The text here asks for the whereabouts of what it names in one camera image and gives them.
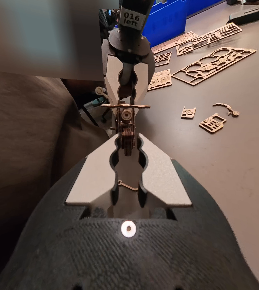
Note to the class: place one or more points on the engraved wooden sheet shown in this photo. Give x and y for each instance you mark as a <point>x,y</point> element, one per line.
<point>165,46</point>

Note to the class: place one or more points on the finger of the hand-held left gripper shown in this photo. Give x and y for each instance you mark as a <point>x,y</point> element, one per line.
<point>112,74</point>
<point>143,79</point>

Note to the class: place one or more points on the person's brown clothing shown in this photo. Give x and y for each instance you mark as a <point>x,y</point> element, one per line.
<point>29,136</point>

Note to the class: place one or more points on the wooden grid offcut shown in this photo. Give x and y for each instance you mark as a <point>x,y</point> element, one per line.
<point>220,126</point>

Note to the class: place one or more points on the wooden motorcycle model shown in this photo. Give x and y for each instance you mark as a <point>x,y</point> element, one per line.
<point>126,114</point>

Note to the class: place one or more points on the thin wooden stick part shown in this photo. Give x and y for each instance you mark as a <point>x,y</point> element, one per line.
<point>127,185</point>

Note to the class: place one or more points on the blue plastic bin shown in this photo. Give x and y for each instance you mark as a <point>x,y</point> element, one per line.
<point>165,22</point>

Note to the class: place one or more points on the tiny wooden sheet offcut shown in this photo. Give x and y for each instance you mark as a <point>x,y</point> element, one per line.
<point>184,115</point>

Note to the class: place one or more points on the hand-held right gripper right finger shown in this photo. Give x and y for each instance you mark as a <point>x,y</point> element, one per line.
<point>163,181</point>

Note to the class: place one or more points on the large wooden sheet round cutouts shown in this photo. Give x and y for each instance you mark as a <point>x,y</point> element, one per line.
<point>179,76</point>

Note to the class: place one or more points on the black monitor base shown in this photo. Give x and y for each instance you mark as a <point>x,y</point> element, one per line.
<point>252,15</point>

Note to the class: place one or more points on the small wooden sheet with cutouts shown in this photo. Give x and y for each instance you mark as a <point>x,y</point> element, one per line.
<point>169,54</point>

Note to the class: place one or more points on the curved wooden piece round end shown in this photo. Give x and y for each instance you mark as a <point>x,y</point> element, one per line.
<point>235,113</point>

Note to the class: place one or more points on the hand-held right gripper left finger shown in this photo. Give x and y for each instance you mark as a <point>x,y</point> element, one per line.
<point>91,181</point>

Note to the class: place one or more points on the long slotted wooden sheet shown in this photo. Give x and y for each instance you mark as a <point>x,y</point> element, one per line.
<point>179,51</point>

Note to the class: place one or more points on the small printed wooden sheet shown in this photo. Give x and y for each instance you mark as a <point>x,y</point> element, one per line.
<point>163,83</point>

